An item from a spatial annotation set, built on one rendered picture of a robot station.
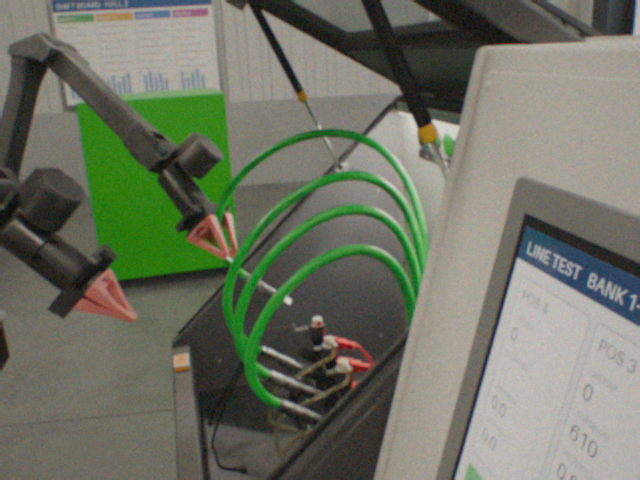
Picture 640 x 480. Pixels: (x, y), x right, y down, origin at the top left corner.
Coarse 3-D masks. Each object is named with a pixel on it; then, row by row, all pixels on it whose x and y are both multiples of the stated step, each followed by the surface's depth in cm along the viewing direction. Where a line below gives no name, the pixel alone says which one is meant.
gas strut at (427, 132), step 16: (368, 0) 60; (368, 16) 61; (384, 16) 61; (384, 32) 61; (384, 48) 62; (400, 48) 62; (400, 64) 63; (400, 80) 64; (416, 96) 64; (416, 112) 65; (416, 128) 67; (432, 128) 66; (432, 144) 67
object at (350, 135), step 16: (288, 144) 104; (368, 144) 102; (256, 160) 106; (240, 176) 107; (400, 176) 103; (224, 192) 109; (416, 192) 104; (224, 208) 110; (416, 208) 104; (240, 272) 113
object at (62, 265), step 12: (60, 240) 82; (48, 252) 80; (60, 252) 81; (72, 252) 82; (96, 252) 82; (108, 252) 84; (36, 264) 81; (48, 264) 80; (60, 264) 81; (72, 264) 81; (84, 264) 80; (48, 276) 81; (60, 276) 81; (72, 276) 81; (84, 276) 81; (60, 288) 82
